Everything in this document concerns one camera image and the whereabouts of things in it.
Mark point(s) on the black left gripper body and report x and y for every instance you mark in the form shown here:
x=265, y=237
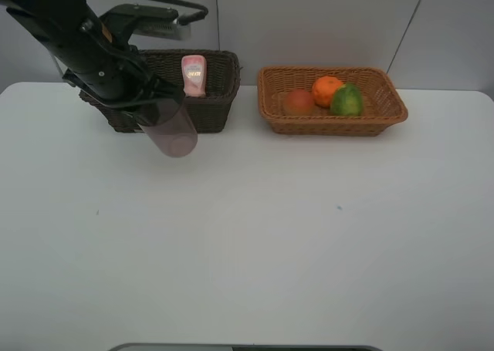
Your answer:
x=126, y=84

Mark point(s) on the translucent pink plastic cup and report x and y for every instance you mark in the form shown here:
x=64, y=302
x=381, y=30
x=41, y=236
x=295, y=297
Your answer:
x=167, y=123

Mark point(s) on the pink squeeze tube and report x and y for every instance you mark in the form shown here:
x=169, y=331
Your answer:
x=194, y=71

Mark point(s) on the round red-orange bun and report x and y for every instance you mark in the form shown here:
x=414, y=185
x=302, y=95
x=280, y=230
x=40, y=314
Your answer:
x=298, y=103

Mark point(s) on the orange mandarin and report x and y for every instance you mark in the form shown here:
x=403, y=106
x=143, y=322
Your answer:
x=323, y=90

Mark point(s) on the green avocado-like fruit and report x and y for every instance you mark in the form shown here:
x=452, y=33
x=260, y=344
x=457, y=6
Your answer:
x=347, y=101

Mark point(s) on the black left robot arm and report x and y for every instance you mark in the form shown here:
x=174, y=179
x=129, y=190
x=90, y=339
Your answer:
x=98, y=61

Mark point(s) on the dark brown wicker basket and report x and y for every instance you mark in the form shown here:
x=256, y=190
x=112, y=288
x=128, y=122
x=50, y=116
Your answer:
x=222, y=81

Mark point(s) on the light brown wicker basket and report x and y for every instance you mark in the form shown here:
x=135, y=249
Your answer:
x=383, y=106

